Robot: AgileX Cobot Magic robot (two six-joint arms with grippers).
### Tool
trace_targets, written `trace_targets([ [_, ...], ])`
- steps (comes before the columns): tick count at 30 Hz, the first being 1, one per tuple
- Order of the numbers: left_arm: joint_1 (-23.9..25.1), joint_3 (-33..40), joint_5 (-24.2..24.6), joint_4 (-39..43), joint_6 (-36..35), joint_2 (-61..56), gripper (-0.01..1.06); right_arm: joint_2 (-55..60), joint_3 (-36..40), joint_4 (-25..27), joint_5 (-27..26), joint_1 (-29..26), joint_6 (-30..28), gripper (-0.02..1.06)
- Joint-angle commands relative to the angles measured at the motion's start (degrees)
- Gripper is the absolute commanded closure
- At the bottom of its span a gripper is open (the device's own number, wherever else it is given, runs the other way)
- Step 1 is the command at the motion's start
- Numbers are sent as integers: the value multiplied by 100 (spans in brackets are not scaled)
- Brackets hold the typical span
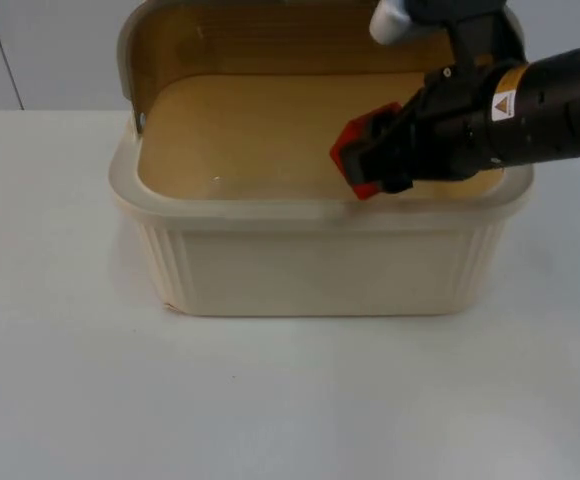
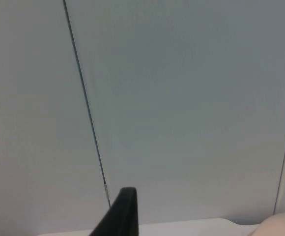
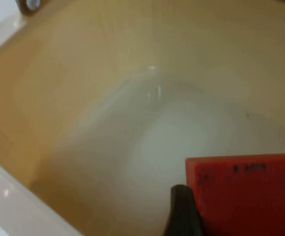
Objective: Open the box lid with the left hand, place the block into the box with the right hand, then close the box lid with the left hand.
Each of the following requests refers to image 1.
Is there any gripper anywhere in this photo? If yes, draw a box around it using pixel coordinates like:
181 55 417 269
343 63 502 196

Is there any red block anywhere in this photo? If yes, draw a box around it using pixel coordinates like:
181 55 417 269
330 101 407 202

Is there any cream box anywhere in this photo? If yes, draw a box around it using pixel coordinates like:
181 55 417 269
108 72 537 318

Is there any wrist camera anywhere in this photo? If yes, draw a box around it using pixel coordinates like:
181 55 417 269
368 0 521 76

